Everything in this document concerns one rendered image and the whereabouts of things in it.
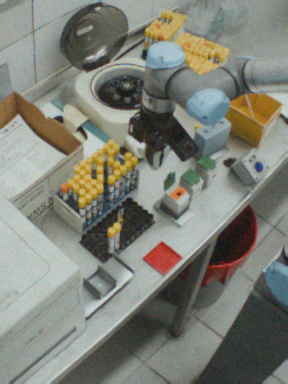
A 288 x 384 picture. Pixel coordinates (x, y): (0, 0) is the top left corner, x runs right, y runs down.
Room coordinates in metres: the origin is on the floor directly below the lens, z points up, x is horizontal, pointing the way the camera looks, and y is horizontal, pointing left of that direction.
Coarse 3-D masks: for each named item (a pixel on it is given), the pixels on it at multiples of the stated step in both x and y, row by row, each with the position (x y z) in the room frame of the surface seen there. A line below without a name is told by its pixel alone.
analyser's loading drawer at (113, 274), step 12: (108, 264) 0.60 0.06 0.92; (120, 264) 0.60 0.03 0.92; (96, 276) 0.56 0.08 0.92; (108, 276) 0.56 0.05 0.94; (120, 276) 0.57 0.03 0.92; (132, 276) 0.58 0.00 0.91; (84, 288) 0.53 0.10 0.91; (96, 288) 0.53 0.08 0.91; (108, 288) 0.54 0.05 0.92; (84, 300) 0.50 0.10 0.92; (96, 300) 0.50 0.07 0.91
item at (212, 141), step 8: (224, 120) 1.04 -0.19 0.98; (200, 128) 0.99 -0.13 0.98; (208, 128) 1.00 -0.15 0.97; (216, 128) 1.00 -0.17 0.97; (224, 128) 1.01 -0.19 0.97; (200, 136) 0.97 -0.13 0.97; (208, 136) 0.97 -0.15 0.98; (216, 136) 0.99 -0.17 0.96; (224, 136) 1.01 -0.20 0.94; (200, 144) 0.97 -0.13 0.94; (208, 144) 0.97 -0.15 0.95; (216, 144) 0.99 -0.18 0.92; (224, 144) 1.02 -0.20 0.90; (200, 152) 0.96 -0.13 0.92; (208, 152) 0.97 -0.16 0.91; (216, 152) 1.00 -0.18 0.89; (224, 152) 1.00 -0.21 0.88
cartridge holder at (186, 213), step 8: (160, 200) 0.81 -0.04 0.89; (160, 208) 0.79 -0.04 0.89; (168, 208) 0.78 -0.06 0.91; (184, 208) 0.78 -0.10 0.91; (168, 216) 0.77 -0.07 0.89; (176, 216) 0.76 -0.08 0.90; (184, 216) 0.77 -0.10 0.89; (192, 216) 0.78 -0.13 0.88; (176, 224) 0.75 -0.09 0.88; (184, 224) 0.76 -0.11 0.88
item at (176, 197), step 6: (174, 186) 0.81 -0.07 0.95; (180, 186) 0.81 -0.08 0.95; (168, 192) 0.79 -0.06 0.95; (174, 192) 0.79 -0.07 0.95; (180, 192) 0.80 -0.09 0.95; (186, 192) 0.80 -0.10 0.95; (168, 198) 0.78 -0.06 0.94; (174, 198) 0.78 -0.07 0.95; (180, 198) 0.78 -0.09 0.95; (186, 198) 0.79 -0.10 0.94; (168, 204) 0.78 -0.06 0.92; (174, 204) 0.77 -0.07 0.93; (180, 204) 0.77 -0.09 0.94; (186, 204) 0.79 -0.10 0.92; (174, 210) 0.77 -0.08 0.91; (180, 210) 0.77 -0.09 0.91
